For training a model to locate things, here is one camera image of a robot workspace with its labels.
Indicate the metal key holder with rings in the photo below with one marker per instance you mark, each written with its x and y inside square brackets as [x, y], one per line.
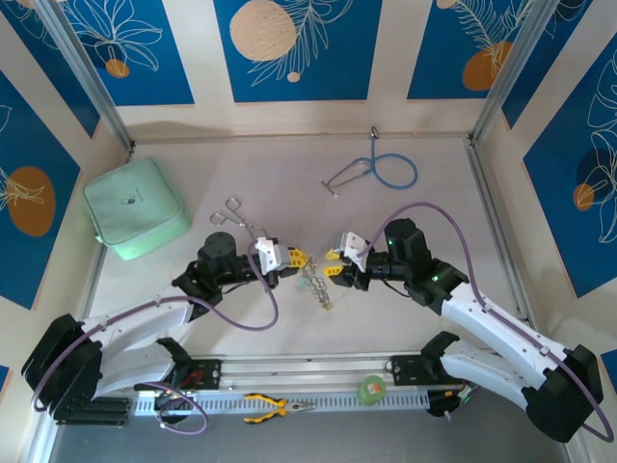
[315, 287]

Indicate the yellow key tag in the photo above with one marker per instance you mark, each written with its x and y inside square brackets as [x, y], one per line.
[328, 307]

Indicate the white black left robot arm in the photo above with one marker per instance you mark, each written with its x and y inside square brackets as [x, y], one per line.
[135, 313]

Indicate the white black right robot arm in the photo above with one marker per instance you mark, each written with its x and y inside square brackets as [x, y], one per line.
[501, 328]

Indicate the metal scissor tongs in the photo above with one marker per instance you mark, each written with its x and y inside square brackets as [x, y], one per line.
[243, 223]

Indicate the mint green medicine bag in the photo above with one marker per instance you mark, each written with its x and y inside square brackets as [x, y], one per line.
[135, 207]

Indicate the blue stethoscope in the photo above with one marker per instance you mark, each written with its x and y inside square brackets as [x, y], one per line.
[374, 154]

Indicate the green tape roll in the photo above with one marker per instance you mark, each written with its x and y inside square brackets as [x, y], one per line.
[370, 389]

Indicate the blue poster dark circle leaves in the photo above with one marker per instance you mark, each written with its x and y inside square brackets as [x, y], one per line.
[569, 217]

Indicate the blue poster large peach circle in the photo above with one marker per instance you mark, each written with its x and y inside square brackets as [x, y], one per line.
[337, 72]

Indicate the blue poster orange circle fern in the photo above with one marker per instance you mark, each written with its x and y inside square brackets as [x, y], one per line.
[434, 58]

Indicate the blue poster white flower outline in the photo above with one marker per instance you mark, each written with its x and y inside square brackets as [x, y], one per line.
[159, 72]

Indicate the blue poster orange oval lily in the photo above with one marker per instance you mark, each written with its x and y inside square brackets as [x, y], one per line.
[29, 144]

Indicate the blue poster strip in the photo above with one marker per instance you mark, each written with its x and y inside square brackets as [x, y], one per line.
[540, 58]
[48, 55]

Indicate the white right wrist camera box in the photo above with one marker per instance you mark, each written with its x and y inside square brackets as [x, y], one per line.
[354, 246]

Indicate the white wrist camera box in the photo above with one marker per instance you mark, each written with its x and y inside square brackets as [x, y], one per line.
[267, 253]
[354, 246]

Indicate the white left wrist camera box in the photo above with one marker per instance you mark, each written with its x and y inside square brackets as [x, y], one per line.
[267, 253]

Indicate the aluminium table side rail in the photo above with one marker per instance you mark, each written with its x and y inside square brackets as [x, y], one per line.
[98, 270]
[501, 241]

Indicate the aluminium frame post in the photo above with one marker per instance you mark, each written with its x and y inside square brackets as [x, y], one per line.
[511, 67]
[87, 67]

